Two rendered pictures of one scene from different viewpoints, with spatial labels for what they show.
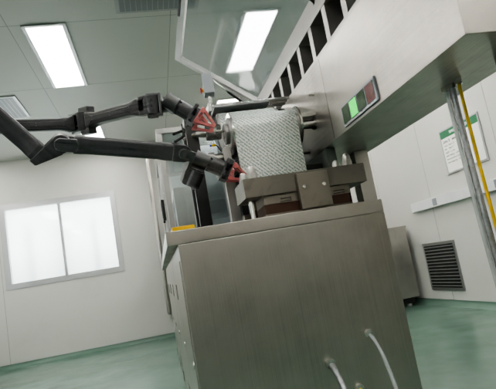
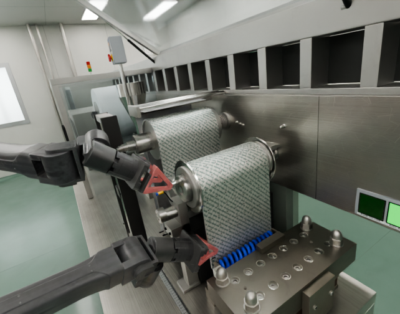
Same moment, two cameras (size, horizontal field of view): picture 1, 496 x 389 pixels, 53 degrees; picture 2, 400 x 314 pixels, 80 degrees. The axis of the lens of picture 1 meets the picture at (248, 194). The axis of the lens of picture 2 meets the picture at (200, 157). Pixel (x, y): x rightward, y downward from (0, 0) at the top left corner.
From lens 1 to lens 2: 1.42 m
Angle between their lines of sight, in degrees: 32
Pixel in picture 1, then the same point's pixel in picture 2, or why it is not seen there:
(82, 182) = not seen: outside the picture
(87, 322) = not seen: hidden behind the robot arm
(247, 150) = (216, 217)
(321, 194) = (326, 304)
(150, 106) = (60, 175)
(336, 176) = (335, 270)
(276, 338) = not seen: outside the picture
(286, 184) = (293, 306)
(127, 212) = (23, 80)
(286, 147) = (255, 200)
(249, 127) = (219, 188)
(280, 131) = (252, 183)
